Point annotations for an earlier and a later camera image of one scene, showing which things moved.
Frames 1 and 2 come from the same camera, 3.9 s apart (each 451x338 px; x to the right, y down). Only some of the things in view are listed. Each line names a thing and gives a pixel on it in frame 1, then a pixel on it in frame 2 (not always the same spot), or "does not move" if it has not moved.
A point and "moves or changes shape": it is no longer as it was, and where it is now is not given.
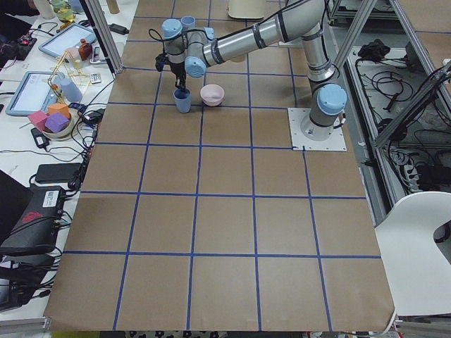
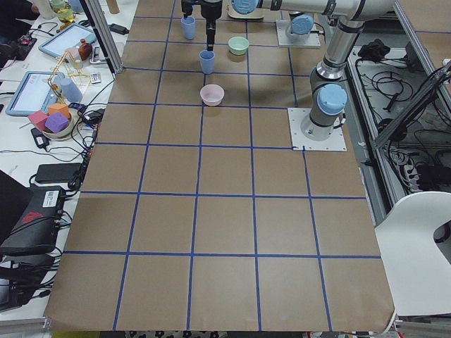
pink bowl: x=212 y=95 does not move
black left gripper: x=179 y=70 → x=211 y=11
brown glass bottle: x=85 y=50 does not move
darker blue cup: x=183 y=98 moves or changes shape
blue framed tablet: x=60 y=43 does not move
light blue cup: x=188 y=22 does not move
